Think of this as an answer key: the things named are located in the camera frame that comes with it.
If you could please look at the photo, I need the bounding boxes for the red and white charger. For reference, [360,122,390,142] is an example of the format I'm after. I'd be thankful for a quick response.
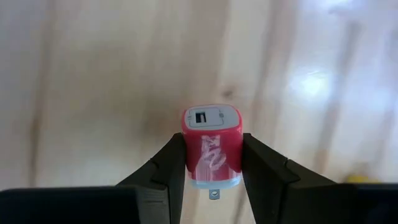
[181,104,244,200]

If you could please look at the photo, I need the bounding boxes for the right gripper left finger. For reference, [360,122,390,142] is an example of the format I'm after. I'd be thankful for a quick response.
[116,133,187,224]

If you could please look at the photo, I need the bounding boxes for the yellow plastic basket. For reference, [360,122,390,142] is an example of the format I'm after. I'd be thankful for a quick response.
[345,175,381,185]

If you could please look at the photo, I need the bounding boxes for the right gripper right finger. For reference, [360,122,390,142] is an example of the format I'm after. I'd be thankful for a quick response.
[242,133,357,224]

